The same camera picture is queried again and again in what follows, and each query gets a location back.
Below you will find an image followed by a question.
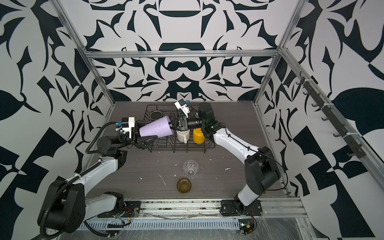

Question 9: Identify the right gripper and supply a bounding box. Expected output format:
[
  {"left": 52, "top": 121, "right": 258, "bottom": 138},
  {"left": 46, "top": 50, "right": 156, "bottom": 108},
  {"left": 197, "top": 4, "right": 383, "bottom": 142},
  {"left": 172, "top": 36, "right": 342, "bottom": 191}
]
[{"left": 168, "top": 118, "right": 209, "bottom": 134}]

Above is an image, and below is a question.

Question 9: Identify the purple plastic cup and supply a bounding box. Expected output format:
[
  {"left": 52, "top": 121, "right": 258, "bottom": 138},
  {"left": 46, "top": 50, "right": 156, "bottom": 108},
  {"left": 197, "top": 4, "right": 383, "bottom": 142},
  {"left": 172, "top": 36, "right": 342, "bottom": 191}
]
[{"left": 139, "top": 116, "right": 174, "bottom": 138}]

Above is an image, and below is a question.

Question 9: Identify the red inside white mug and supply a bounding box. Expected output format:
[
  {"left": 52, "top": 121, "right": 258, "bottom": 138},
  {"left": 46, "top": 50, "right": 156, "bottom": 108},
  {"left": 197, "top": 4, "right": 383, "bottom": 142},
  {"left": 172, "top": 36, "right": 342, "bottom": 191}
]
[{"left": 177, "top": 130, "right": 190, "bottom": 144}]

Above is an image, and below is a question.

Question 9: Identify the black mug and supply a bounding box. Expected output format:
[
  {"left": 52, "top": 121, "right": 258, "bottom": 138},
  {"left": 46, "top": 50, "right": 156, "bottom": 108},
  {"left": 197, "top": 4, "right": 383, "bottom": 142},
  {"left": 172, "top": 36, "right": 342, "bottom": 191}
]
[{"left": 150, "top": 111, "right": 163, "bottom": 121}]

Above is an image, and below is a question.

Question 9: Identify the yellow mug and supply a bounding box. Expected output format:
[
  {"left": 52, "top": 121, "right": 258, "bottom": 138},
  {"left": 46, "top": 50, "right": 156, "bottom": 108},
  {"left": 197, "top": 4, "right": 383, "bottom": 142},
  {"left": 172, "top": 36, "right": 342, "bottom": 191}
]
[{"left": 193, "top": 128, "right": 206, "bottom": 145}]

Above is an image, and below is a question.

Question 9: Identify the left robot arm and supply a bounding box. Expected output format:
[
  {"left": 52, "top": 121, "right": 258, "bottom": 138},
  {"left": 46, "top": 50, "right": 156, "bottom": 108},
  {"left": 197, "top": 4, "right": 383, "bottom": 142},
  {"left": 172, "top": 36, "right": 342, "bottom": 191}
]
[{"left": 37, "top": 117, "right": 158, "bottom": 240}]

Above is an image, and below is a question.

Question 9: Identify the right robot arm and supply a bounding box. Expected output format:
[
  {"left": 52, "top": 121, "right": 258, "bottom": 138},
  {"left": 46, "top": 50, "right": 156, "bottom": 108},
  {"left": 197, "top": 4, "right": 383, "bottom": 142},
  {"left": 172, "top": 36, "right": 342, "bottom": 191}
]
[{"left": 171, "top": 100, "right": 281, "bottom": 208}]

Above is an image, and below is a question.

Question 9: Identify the clear glass cup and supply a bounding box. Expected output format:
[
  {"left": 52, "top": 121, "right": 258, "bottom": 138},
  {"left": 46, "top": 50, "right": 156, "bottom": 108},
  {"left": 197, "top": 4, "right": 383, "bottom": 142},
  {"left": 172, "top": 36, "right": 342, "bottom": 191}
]
[{"left": 183, "top": 160, "right": 199, "bottom": 179}]

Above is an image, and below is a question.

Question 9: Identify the olive brown glass cup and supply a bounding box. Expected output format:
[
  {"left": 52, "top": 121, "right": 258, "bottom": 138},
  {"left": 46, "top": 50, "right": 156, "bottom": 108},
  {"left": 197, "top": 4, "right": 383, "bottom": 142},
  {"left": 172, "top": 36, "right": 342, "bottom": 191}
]
[{"left": 177, "top": 178, "right": 192, "bottom": 194}]

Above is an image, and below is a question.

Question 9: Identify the small circuit board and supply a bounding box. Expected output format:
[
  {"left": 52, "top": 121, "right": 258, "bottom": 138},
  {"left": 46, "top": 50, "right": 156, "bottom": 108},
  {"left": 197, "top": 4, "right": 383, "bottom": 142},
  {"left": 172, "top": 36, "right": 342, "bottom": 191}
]
[{"left": 239, "top": 218, "right": 257, "bottom": 235}]

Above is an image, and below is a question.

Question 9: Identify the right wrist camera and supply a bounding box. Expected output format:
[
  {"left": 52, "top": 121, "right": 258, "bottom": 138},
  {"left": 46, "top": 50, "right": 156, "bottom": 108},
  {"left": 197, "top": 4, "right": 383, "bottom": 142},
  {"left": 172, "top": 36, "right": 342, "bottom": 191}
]
[{"left": 174, "top": 99, "right": 190, "bottom": 118}]

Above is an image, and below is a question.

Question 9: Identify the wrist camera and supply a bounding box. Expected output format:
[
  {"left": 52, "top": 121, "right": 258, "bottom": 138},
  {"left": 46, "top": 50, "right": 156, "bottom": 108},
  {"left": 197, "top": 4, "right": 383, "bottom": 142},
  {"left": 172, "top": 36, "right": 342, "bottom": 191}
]
[
  {"left": 116, "top": 117, "right": 136, "bottom": 139},
  {"left": 174, "top": 99, "right": 190, "bottom": 118}
]

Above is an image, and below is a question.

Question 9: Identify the black wire dish rack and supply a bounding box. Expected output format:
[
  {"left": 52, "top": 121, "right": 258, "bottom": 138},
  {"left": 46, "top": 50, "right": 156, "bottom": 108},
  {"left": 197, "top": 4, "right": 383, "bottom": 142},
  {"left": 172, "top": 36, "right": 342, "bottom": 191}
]
[{"left": 144, "top": 104, "right": 216, "bottom": 153}]

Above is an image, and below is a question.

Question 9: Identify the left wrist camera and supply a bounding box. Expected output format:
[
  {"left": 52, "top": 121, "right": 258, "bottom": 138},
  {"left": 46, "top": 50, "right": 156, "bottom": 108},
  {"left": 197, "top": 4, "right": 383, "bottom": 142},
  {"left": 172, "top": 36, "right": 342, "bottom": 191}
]
[{"left": 116, "top": 117, "right": 136, "bottom": 139}]

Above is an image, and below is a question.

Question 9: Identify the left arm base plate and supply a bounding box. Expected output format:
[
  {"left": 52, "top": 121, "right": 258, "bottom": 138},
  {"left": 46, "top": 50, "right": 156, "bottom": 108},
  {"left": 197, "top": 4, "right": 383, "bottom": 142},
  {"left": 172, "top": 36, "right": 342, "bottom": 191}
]
[{"left": 118, "top": 201, "right": 141, "bottom": 218}]

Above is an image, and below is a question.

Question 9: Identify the white cable duct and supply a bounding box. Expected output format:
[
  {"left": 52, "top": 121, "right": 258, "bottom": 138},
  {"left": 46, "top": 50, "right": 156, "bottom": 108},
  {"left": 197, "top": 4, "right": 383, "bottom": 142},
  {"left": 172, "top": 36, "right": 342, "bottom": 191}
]
[{"left": 88, "top": 219, "right": 240, "bottom": 231}]

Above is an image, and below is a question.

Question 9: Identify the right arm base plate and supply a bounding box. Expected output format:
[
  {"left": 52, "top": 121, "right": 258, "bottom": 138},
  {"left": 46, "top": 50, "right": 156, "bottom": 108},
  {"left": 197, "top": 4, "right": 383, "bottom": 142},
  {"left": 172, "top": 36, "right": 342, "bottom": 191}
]
[{"left": 220, "top": 200, "right": 263, "bottom": 217}]

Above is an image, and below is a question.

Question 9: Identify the wall hook rail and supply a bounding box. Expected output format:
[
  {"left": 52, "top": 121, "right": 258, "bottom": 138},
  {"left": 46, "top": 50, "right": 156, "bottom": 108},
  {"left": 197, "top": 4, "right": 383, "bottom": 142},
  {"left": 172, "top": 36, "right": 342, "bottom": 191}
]
[{"left": 298, "top": 73, "right": 367, "bottom": 159}]

